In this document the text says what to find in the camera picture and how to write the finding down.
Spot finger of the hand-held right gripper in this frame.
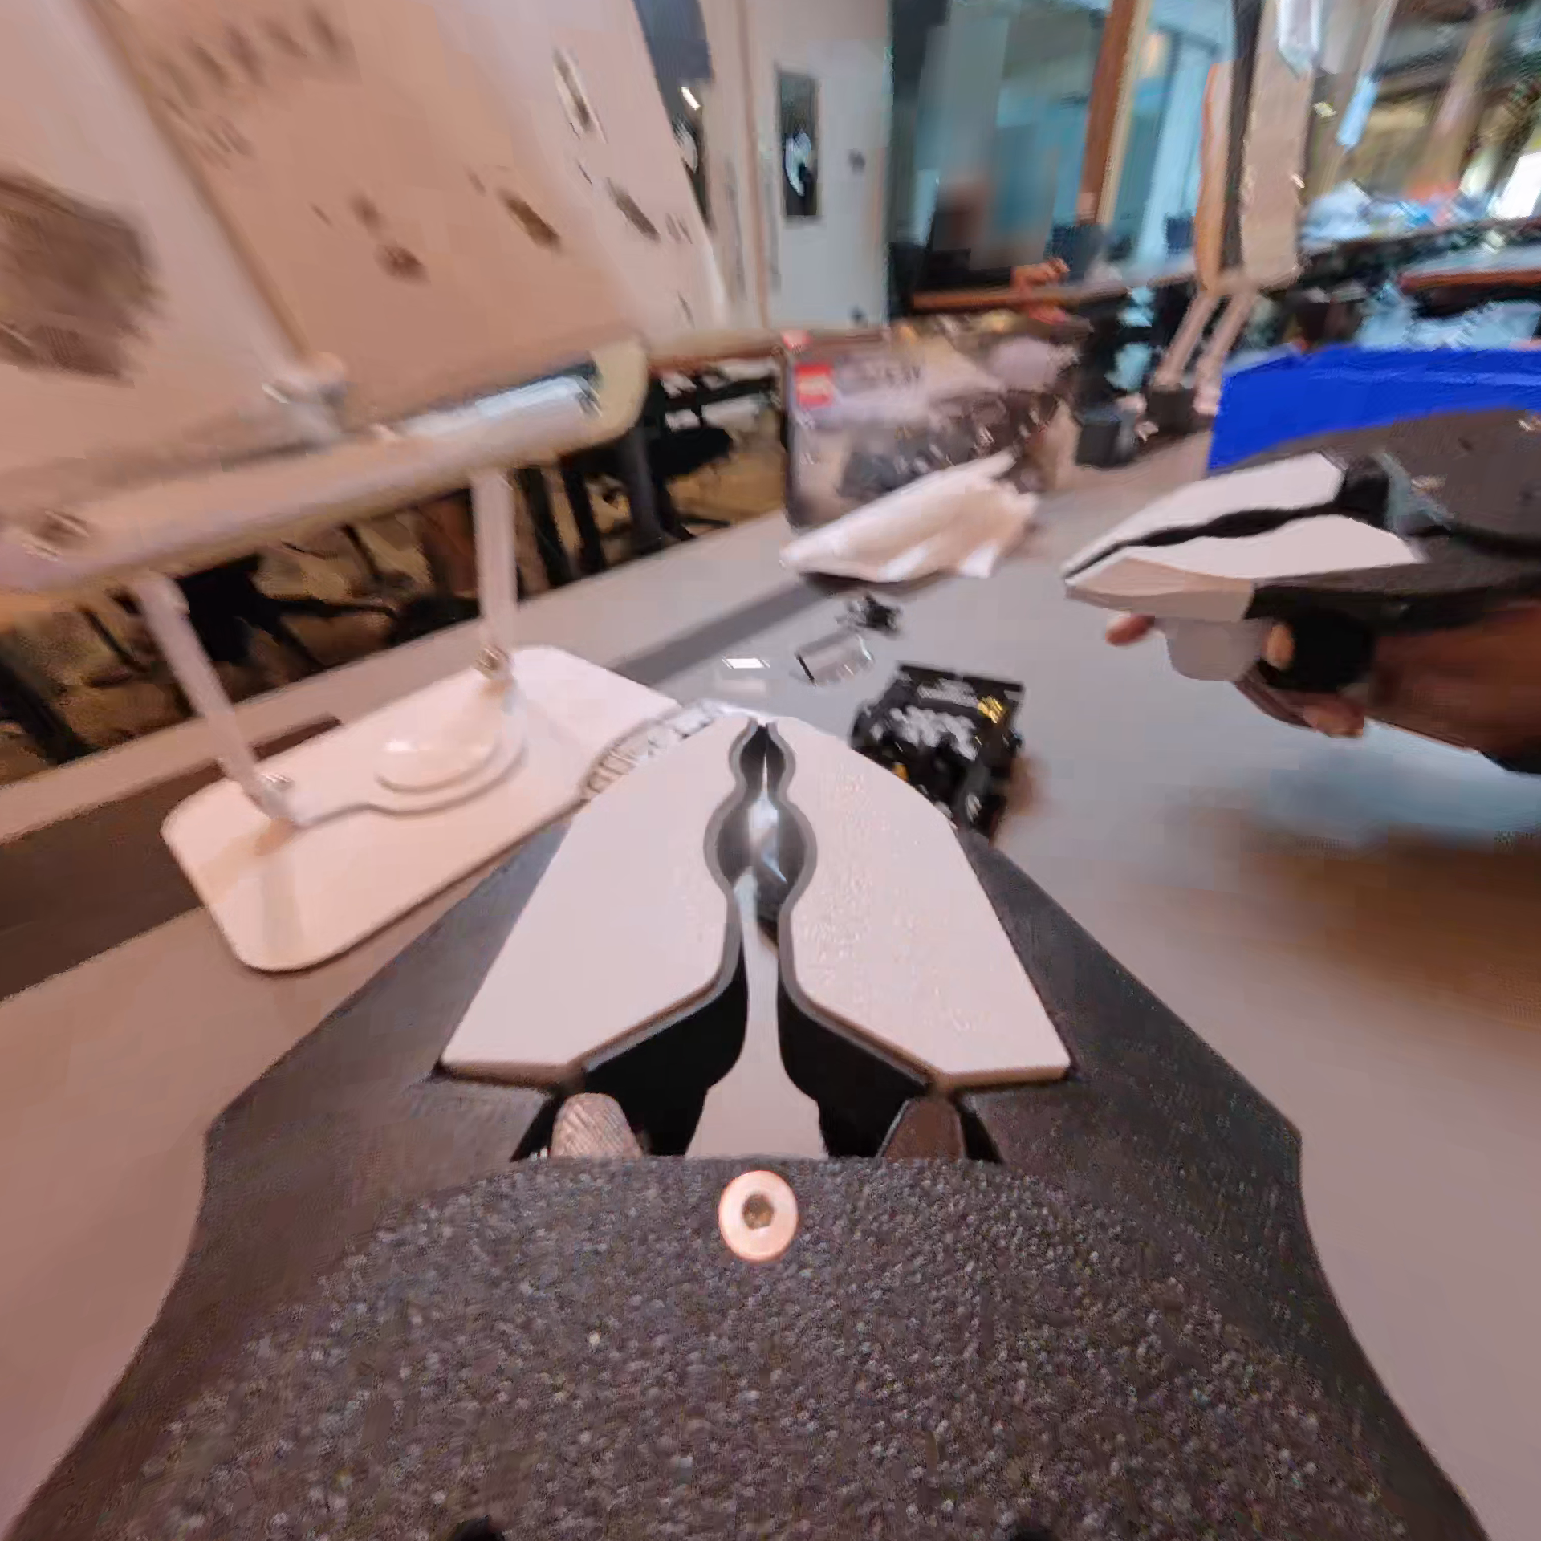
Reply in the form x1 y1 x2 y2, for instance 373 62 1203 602
1064 518 1429 625
1064 452 1357 578

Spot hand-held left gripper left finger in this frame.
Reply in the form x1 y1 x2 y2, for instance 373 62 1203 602
438 711 771 1159

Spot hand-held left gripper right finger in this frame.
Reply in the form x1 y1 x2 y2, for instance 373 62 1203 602
753 711 1072 1159

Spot small glossy lego piece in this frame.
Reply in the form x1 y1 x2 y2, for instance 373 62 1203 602
720 787 819 928

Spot black lego car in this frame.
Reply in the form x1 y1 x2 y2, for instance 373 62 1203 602
849 663 1026 839

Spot lego set box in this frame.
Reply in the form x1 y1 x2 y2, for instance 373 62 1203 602
783 325 1079 532

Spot lego instruction booklet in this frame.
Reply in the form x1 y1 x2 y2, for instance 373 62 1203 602
0 0 771 508

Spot person's right hand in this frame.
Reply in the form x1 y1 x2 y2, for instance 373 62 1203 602
1106 598 1541 775

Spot blue plastic bin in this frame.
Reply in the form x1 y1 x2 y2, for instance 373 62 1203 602
1207 342 1541 469

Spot white sticker sheet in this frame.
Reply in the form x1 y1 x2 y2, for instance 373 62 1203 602
581 696 736 797

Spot white book stand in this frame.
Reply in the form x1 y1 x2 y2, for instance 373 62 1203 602
0 325 681 974

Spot wooden desk with black legs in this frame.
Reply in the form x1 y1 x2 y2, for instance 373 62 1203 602
907 246 1210 318

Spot pile of white paper bags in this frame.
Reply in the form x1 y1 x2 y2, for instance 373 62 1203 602
779 452 1039 582

